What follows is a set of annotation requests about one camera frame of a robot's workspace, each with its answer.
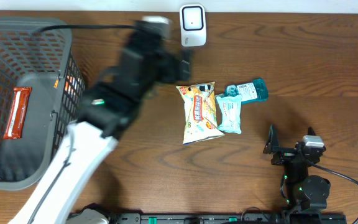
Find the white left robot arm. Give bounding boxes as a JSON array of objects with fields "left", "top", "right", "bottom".
[{"left": 11, "top": 16, "right": 190, "bottom": 223}]

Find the white barcode scanner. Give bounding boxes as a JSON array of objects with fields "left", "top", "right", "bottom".
[{"left": 179, "top": 4, "right": 207, "bottom": 47}]

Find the red chocolate bar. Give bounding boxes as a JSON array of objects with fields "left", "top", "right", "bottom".
[{"left": 3, "top": 87, "right": 32, "bottom": 140}]

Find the light blue wipes pack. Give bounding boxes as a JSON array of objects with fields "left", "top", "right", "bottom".
[{"left": 216, "top": 95, "right": 242, "bottom": 134}]

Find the grey plastic shopping basket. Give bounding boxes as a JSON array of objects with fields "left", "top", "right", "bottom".
[{"left": 0, "top": 17, "right": 85, "bottom": 191}]

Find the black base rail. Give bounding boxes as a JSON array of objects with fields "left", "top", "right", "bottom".
[{"left": 67, "top": 212, "right": 348, "bottom": 224}]

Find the teal mouthwash bottle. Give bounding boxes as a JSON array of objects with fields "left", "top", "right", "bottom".
[{"left": 225, "top": 78, "right": 269, "bottom": 105}]

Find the yellow snack bag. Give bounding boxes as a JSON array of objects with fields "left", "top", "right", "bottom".
[{"left": 176, "top": 82, "right": 224, "bottom": 145}]

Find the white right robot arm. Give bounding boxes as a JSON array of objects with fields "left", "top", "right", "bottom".
[{"left": 263, "top": 125, "right": 331, "bottom": 212}]

